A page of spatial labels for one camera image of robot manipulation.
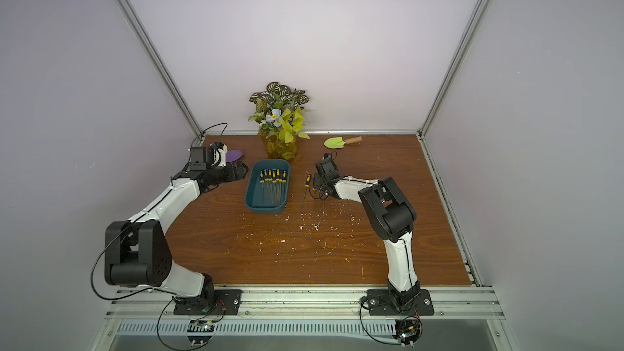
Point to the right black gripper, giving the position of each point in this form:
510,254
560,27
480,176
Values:
319,188

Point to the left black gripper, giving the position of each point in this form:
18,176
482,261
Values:
232,175

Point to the teal plastic storage box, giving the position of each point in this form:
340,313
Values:
253,193

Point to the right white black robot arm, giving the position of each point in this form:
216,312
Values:
391,216

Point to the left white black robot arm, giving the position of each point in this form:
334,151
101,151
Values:
136,250

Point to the amber vase with plants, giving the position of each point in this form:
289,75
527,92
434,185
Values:
280,116

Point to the left controller board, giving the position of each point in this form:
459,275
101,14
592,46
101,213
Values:
199,332

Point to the controller board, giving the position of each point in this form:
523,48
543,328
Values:
199,332
408,330

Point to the right controller board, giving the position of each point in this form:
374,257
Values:
408,330

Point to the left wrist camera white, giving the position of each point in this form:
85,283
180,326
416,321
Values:
219,158

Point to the purple trowel pink handle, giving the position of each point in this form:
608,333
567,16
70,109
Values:
234,155

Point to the green trowel wooden handle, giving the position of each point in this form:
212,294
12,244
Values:
339,142

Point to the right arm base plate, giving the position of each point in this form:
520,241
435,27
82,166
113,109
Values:
385,302

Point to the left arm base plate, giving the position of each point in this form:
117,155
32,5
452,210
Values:
218,302

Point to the aluminium front rail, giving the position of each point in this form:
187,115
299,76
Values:
320,301

